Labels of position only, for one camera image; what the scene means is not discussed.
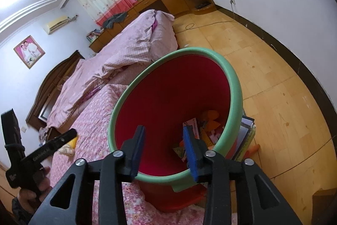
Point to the pink floral bed sheet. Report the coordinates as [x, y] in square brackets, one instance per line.
[92, 130]

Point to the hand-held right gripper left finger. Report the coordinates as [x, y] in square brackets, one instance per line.
[137, 152]

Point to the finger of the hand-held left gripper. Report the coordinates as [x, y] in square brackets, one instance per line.
[50, 148]

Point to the red bin with green rim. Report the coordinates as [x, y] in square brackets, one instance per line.
[163, 98]

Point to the pink checked quilt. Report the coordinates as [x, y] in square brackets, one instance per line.
[126, 51]

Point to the dark wooden headboard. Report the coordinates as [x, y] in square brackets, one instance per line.
[52, 80]

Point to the person's left forearm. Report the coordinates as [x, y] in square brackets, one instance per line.
[19, 211]

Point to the stack of books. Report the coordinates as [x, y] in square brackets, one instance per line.
[244, 135]

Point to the white medicine box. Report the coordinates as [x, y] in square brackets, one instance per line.
[192, 126]

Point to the row of books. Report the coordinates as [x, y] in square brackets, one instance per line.
[94, 35]

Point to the framed wall photo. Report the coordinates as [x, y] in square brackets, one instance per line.
[29, 52]

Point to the grey clothes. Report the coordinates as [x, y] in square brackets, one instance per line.
[114, 20]

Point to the person's left hand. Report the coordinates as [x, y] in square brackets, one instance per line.
[33, 201]

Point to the orange perforated plastic bag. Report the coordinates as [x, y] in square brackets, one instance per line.
[210, 119]

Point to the pale clothes pile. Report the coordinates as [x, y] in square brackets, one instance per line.
[44, 134]

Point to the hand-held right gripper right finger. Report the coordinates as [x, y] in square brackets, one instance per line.
[190, 153]

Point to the small orange object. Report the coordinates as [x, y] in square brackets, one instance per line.
[252, 149]

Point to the black object on shelf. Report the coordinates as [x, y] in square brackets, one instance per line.
[203, 5]

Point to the wall air conditioner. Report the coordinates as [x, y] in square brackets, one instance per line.
[55, 24]

